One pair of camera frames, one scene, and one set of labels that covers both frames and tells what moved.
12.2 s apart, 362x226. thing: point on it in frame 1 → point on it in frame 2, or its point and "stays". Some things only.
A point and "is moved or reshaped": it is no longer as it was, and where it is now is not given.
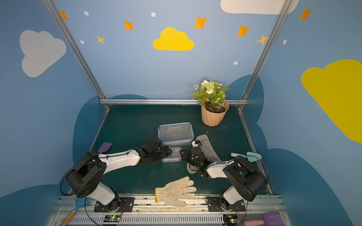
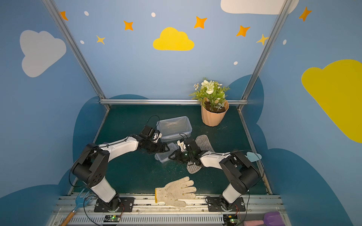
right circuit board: x=230 y=220 stays
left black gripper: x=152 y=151 → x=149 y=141
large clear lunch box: x=176 y=134 is moved or reshaped
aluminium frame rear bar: x=162 y=101 stays
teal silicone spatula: x=251 y=157 stays
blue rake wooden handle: x=80 y=202 stays
